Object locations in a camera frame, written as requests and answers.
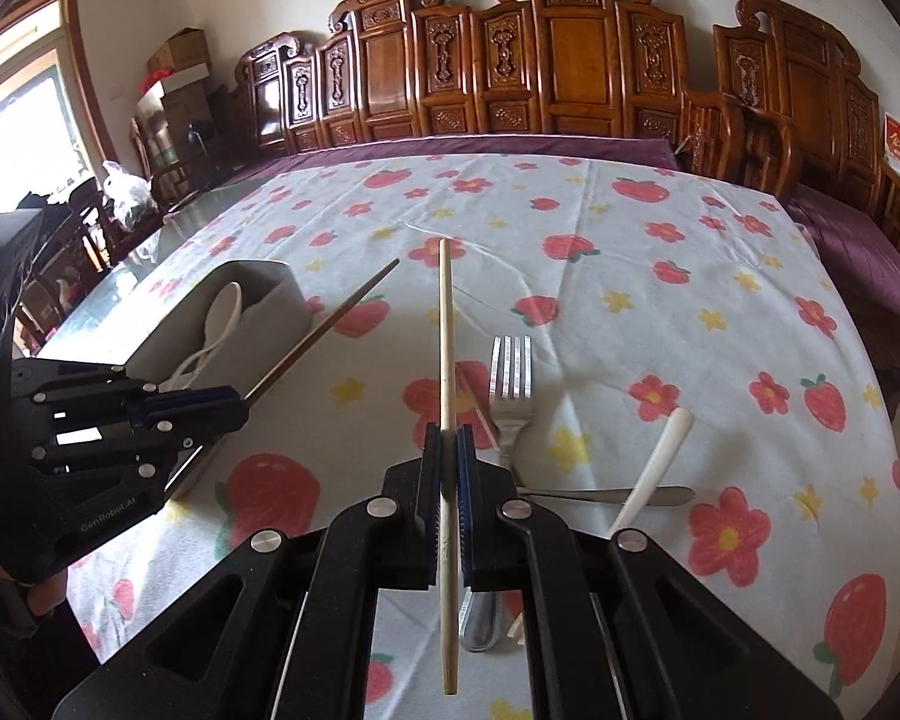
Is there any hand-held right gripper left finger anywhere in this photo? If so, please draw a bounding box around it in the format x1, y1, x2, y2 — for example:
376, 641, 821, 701
49, 424, 445, 720

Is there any wooden dining chair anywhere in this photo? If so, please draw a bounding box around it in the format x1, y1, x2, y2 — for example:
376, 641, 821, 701
15, 180, 122, 332

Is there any person's left hand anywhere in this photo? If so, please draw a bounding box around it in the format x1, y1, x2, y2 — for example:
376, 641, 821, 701
0, 546, 70, 617

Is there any light wooden chopstick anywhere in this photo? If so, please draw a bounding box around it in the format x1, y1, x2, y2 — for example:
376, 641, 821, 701
438, 238, 460, 695
457, 371, 506, 463

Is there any strawberry print tablecloth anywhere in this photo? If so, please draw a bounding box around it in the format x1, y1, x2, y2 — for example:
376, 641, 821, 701
26, 152, 900, 720

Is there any white flat box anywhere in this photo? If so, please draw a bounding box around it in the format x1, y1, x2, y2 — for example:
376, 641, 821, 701
135, 64, 212, 115

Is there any large cream plastic spoon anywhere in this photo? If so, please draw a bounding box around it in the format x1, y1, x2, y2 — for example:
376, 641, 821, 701
195, 281, 245, 372

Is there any rectangular metal tray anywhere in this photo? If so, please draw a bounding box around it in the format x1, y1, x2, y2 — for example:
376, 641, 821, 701
130, 259, 312, 500

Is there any purple sofa cushion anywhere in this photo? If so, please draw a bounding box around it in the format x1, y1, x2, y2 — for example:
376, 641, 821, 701
270, 133, 680, 170

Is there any metal fork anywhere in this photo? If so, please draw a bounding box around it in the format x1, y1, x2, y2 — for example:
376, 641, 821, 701
461, 335, 534, 653

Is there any wooden door frame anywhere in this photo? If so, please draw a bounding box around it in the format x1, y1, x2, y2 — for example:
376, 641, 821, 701
0, 0, 118, 166

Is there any brown cardboard box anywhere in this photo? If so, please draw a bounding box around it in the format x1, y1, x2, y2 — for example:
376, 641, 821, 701
146, 28, 210, 77

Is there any carved wooden armchair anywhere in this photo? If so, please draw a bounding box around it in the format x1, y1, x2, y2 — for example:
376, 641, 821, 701
711, 0, 900, 293

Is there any carved wooden sofa bench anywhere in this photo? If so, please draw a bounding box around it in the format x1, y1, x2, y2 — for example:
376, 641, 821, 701
236, 0, 745, 182

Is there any dark wooden chopstick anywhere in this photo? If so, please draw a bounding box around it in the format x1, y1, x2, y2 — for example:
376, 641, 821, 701
244, 259, 401, 402

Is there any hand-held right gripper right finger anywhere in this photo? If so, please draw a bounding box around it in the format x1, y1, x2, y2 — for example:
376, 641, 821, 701
456, 426, 845, 720

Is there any clear plastic bag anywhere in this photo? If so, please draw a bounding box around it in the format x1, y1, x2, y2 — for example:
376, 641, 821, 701
101, 160, 155, 230

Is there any silver metal spoon handle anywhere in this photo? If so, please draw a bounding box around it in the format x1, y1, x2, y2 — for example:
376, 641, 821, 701
517, 485, 697, 509

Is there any purple armchair cushion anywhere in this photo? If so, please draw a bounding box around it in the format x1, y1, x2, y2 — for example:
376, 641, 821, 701
787, 184, 900, 310

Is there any white plastic spoon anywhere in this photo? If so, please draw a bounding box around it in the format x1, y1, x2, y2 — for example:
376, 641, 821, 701
607, 406, 695, 541

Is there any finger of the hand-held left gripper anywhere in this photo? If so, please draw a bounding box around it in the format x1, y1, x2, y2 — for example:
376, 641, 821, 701
13, 360, 245, 430
34, 427, 212, 479

